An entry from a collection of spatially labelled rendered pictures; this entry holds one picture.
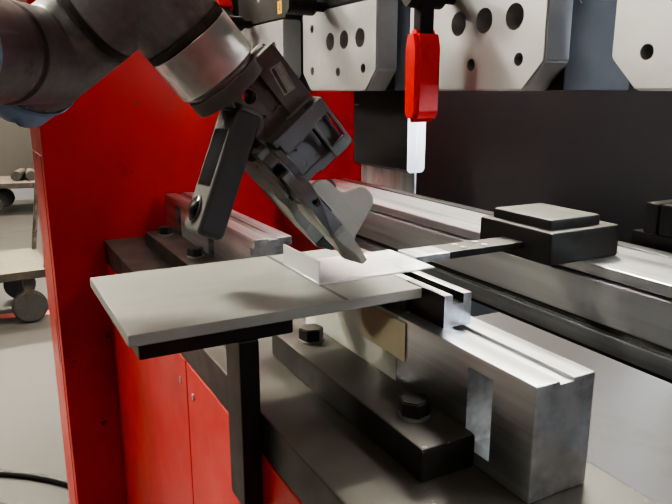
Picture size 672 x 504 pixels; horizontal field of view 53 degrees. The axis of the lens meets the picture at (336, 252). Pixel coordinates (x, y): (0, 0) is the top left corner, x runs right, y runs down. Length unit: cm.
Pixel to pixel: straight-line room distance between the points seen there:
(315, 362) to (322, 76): 29
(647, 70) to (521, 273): 52
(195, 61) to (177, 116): 91
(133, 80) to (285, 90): 87
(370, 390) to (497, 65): 31
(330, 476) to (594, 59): 37
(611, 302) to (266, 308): 40
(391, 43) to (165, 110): 90
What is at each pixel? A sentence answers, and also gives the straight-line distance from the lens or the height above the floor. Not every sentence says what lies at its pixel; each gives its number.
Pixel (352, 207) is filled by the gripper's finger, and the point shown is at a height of 107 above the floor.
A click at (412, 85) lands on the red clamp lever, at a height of 118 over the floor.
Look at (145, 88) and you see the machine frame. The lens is 146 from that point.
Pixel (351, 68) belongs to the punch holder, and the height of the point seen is 120.
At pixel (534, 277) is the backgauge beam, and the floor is 95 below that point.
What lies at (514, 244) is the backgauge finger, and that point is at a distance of 80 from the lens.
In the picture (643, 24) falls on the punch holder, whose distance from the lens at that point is 41.
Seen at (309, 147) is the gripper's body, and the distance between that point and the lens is 61.
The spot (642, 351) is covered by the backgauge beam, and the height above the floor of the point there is 91.
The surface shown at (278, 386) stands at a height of 87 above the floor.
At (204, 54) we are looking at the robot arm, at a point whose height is 120.
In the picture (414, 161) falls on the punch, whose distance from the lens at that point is 64.
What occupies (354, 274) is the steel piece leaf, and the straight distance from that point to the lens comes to 65.
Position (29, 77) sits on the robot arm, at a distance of 52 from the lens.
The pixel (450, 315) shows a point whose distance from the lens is 60.
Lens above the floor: 117
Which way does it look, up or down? 14 degrees down
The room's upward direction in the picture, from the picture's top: straight up
